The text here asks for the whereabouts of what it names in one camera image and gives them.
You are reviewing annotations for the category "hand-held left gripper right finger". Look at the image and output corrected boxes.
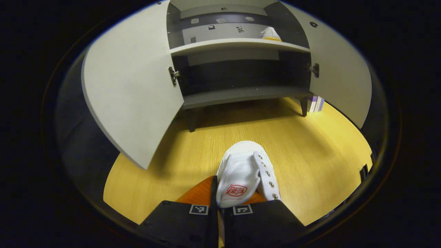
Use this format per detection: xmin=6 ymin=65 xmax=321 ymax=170
xmin=220 ymin=191 xmax=305 ymax=248

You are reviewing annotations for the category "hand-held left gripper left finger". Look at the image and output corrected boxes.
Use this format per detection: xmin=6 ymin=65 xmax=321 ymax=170
xmin=136 ymin=175 xmax=219 ymax=248

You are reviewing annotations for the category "white canvas shoe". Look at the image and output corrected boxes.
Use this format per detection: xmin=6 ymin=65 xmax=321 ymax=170
xmin=216 ymin=141 xmax=281 ymax=209
xmin=259 ymin=27 xmax=283 ymax=42

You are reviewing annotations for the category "white cabinet door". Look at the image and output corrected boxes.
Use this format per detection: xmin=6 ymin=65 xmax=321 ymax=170
xmin=81 ymin=0 xmax=185 ymax=170
xmin=281 ymin=2 xmax=372 ymax=130

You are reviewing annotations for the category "white shoe cabinet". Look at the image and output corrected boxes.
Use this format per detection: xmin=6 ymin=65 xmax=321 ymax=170
xmin=166 ymin=0 xmax=319 ymax=133

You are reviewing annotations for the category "purple white box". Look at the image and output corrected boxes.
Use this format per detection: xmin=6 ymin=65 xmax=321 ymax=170
xmin=308 ymin=96 xmax=325 ymax=113

